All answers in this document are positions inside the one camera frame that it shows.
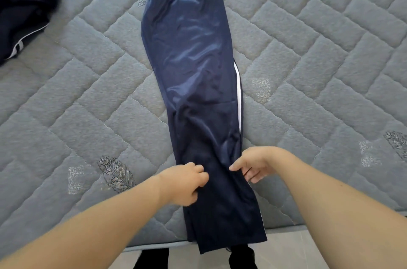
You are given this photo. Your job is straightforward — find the shiny navy track pants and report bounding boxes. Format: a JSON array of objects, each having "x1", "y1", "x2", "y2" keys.
[{"x1": 141, "y1": 0, "x2": 268, "y2": 255}]

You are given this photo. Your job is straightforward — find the person's right forearm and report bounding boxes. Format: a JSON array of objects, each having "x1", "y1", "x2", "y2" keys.
[{"x1": 270, "y1": 150, "x2": 407, "y2": 269}]

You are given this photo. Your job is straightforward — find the person's left hand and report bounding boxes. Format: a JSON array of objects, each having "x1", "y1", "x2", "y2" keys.
[{"x1": 153, "y1": 162, "x2": 210, "y2": 207}]

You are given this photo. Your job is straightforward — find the person's right hand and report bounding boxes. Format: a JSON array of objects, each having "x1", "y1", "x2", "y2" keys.
[{"x1": 229, "y1": 146, "x2": 290, "y2": 184}]

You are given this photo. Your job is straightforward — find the grey quilted mattress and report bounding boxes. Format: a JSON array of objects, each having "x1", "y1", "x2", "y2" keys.
[{"x1": 0, "y1": 0, "x2": 407, "y2": 260}]

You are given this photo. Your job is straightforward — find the person's left forearm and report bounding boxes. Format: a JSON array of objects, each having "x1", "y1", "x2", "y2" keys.
[{"x1": 0, "y1": 177, "x2": 171, "y2": 269}]

